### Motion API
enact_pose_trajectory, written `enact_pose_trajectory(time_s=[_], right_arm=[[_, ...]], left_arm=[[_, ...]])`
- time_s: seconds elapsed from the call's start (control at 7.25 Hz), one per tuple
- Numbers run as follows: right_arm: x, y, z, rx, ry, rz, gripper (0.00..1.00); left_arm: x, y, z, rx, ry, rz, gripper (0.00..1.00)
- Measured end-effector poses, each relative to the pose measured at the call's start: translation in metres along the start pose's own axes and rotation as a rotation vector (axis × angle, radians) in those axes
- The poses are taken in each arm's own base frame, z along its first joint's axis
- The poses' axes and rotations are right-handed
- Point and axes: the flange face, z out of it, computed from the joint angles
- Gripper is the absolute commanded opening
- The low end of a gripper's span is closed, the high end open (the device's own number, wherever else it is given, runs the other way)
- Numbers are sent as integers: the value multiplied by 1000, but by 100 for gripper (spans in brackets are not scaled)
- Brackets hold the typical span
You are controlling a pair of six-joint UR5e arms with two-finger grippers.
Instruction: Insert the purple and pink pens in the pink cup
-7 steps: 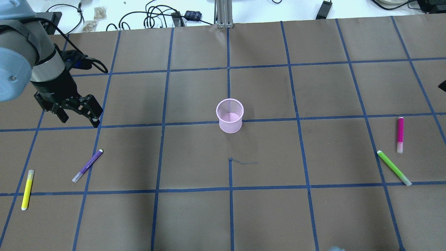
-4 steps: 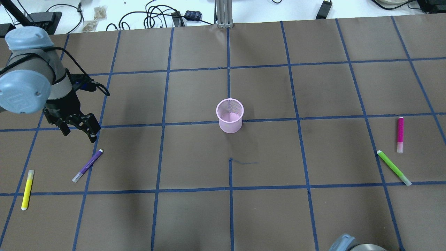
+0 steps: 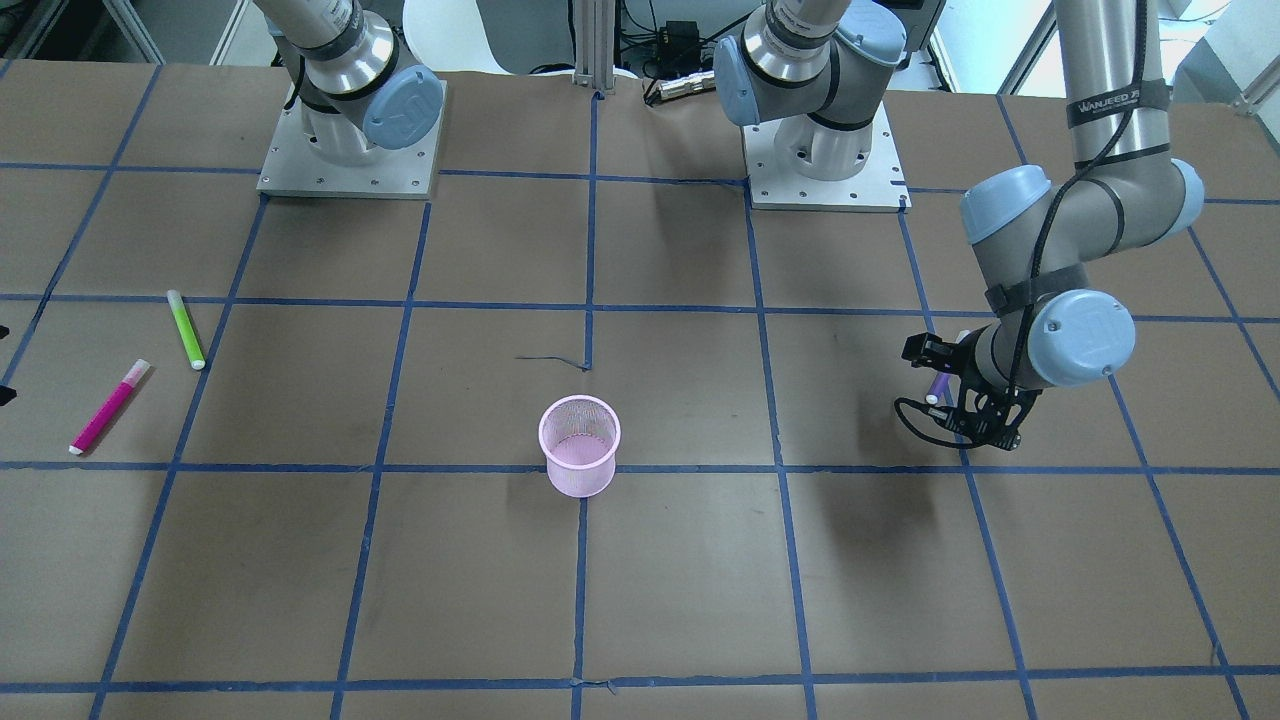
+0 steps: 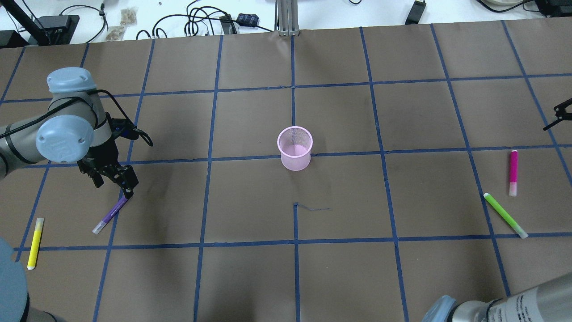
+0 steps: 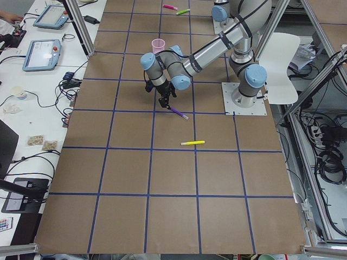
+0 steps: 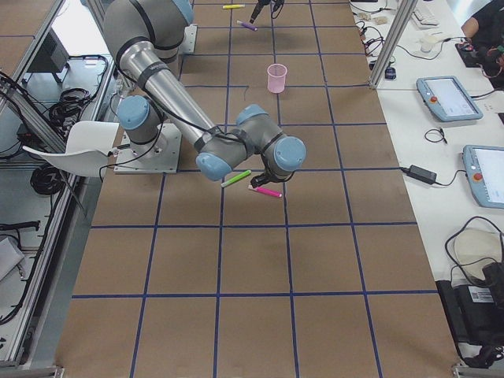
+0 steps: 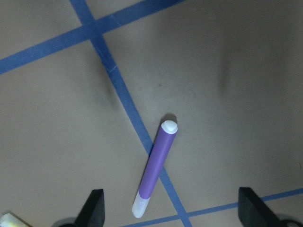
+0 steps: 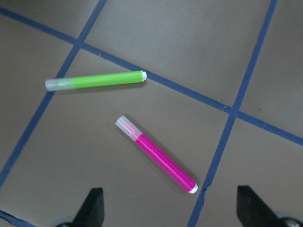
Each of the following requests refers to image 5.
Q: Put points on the person at desk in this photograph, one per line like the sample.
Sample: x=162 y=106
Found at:
x=10 y=17

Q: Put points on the pink mesh cup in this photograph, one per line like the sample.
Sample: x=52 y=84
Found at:
x=158 y=45

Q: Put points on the snack bag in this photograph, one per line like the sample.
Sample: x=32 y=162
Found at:
x=35 y=140
x=49 y=145

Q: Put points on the white plastic chair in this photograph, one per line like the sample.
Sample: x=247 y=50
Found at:
x=276 y=58

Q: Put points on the teach pendant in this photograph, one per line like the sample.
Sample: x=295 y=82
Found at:
x=53 y=17
x=42 y=55

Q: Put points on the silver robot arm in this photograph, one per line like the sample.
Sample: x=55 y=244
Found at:
x=220 y=12
x=170 y=70

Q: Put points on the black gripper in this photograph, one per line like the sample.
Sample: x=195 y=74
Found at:
x=163 y=89

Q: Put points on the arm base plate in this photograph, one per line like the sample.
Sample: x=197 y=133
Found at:
x=220 y=22
x=236 y=104

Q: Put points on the green pen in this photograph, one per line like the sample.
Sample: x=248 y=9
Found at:
x=182 y=12

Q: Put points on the aluminium frame post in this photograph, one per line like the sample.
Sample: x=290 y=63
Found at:
x=80 y=28

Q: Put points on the yellow pen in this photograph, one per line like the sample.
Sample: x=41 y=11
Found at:
x=188 y=143

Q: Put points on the far teach pendant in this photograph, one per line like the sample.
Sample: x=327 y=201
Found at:
x=53 y=17

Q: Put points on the purple pen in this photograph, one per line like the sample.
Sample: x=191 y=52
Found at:
x=179 y=113

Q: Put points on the black monitor stand base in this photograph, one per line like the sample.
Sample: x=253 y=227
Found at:
x=25 y=195

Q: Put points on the colourful remote control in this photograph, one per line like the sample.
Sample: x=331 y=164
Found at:
x=6 y=224

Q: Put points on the black power adapter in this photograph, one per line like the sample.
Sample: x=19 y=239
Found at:
x=91 y=19

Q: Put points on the pink pen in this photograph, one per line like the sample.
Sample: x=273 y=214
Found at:
x=169 y=7

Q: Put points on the near teach pendant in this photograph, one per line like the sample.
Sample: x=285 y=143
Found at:
x=42 y=55

